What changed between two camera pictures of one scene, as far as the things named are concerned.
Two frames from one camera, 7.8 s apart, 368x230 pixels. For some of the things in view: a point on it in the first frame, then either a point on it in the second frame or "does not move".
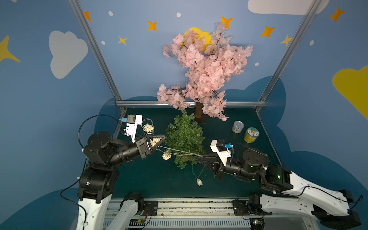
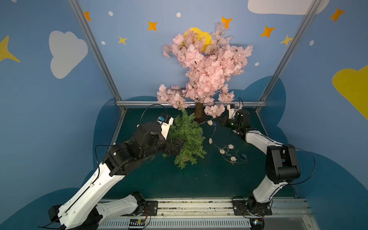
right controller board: (257, 224) does not move
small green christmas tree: (184, 139) does not move
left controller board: (137, 223) does not move
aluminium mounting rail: (184, 208) does not move
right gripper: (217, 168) -> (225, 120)
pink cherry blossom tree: (210, 66) does not move
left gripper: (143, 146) -> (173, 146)
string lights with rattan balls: (148, 125) -> (228, 153)
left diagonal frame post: (93, 40) does not move
